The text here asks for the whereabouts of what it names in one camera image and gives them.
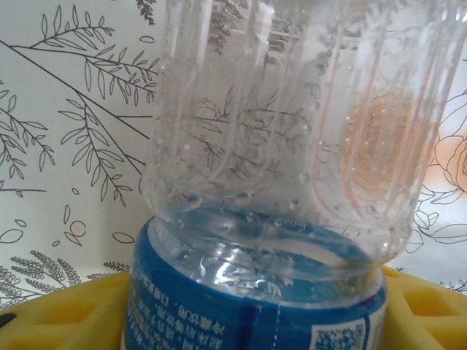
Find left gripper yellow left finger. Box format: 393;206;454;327
0;271;131;350

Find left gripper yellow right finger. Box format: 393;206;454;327
381;265;467;350

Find blue and yellow label bottle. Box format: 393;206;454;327
122;0;461;350

